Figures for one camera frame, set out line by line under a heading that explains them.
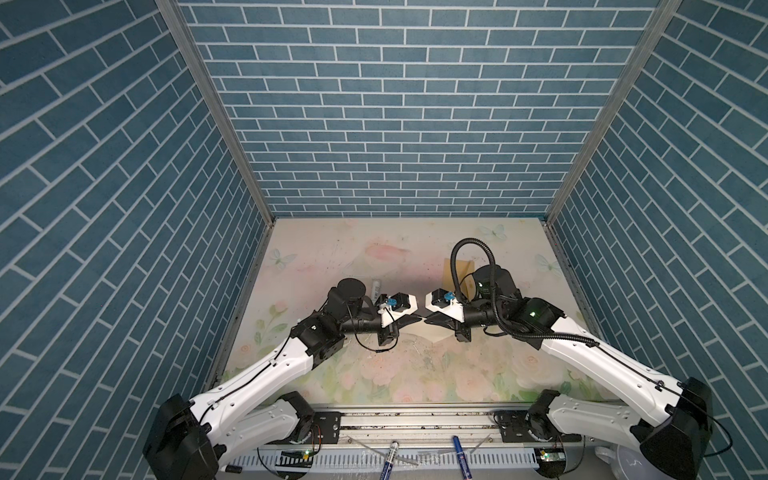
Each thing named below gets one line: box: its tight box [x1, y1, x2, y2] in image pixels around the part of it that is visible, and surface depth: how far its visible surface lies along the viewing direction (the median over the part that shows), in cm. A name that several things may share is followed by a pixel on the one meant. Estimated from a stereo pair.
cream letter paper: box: [399, 318, 456, 343], surface depth 70 cm
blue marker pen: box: [453, 435, 473, 480], surface depth 70 cm
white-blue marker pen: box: [380, 440, 400, 480], surface depth 69 cm
